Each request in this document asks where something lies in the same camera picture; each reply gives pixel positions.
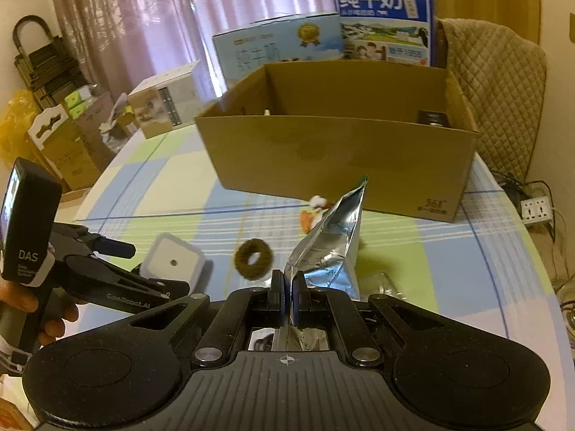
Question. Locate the black device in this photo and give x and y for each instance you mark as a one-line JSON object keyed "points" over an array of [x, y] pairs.
{"points": [[432, 119]]}

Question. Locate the brown cardboard box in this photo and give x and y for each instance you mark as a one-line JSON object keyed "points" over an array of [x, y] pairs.
{"points": [[96, 134], [337, 157]]}

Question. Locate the orange white small toy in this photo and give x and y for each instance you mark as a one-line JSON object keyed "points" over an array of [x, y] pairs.
{"points": [[310, 221]]}

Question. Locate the white power strip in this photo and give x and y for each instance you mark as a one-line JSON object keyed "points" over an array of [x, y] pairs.
{"points": [[537, 210]]}

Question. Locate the light blue milk carton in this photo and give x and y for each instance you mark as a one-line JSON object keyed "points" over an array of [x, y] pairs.
{"points": [[278, 40]]}

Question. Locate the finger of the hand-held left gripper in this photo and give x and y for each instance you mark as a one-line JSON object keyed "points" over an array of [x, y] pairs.
{"points": [[161, 287], [112, 248]]}

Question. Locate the white square device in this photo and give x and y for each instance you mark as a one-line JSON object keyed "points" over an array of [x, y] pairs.
{"points": [[185, 251]]}

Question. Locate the crumpled grey paper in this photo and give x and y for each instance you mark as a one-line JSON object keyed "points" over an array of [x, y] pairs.
{"points": [[114, 125]]}

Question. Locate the pink curtain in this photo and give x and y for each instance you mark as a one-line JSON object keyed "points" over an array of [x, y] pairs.
{"points": [[134, 18]]}

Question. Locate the open brown cardboard box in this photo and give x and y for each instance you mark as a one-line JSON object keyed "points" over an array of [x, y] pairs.
{"points": [[96, 134]]}

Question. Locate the silver foil bag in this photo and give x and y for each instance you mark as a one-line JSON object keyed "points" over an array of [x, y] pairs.
{"points": [[332, 242]]}

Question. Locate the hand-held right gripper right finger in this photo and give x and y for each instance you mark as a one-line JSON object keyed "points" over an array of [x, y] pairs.
{"points": [[297, 296]]}

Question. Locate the dark blue milk carton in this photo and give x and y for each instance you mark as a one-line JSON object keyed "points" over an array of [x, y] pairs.
{"points": [[382, 0]]}

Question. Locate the white product box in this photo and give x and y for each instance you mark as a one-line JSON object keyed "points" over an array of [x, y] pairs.
{"points": [[179, 90]]}

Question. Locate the brown hair scrunchie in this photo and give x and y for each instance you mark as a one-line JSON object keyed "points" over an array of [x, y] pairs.
{"points": [[240, 260]]}

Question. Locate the yellow plastic bag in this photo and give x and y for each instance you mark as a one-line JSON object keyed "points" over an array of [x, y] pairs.
{"points": [[13, 130]]}

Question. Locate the black folding hand cart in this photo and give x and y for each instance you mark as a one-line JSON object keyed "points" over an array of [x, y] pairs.
{"points": [[40, 76]]}

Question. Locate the person's left hand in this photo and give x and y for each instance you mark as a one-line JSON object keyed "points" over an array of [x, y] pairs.
{"points": [[56, 321]]}

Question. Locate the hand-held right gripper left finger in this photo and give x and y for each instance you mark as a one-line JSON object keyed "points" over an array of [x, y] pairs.
{"points": [[276, 292]]}

